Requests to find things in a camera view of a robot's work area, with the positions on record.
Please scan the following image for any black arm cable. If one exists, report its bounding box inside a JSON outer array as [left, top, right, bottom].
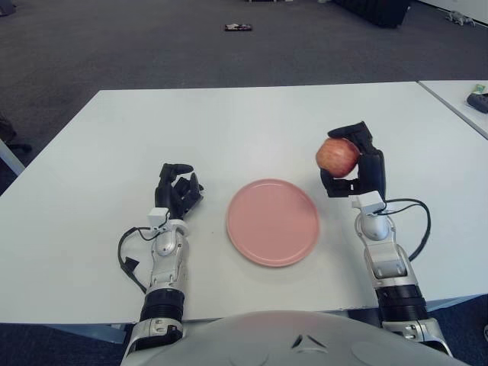
[[380, 197, 432, 262], [117, 226, 159, 294]]

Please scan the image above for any grey handheld controller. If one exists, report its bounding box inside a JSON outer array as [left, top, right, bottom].
[[467, 92, 488, 114]]

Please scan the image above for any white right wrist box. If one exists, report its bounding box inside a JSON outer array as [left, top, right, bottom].
[[351, 191, 386, 217]]

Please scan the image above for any black cabinet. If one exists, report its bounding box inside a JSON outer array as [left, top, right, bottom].
[[335, 0, 413, 28]]

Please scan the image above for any red yellow apple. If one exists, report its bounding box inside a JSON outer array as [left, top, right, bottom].
[[315, 137, 361, 179]]

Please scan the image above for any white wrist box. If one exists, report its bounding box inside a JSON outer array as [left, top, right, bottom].
[[147, 207, 171, 230], [351, 191, 386, 217]]

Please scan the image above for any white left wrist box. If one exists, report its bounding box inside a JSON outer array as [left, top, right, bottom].
[[147, 207, 171, 230]]

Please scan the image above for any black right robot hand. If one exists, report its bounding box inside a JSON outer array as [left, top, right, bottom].
[[319, 120, 388, 200]]

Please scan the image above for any white table leg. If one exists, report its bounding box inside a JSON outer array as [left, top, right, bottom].
[[0, 136, 26, 177]]

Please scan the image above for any grey robot torso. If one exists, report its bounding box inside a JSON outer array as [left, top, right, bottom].
[[120, 309, 454, 366]]

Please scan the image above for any grey toy figure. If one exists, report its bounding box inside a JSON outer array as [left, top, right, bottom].
[[445, 11, 476, 26]]

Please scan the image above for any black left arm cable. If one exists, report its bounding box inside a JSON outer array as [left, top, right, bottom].
[[117, 226, 159, 294]]

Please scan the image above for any pink round plate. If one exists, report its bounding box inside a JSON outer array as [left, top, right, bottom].
[[226, 177, 321, 268]]

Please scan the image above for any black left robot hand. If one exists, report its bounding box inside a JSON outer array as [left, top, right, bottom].
[[154, 162, 206, 222]]

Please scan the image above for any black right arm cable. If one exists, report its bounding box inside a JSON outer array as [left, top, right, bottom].
[[380, 197, 432, 262]]

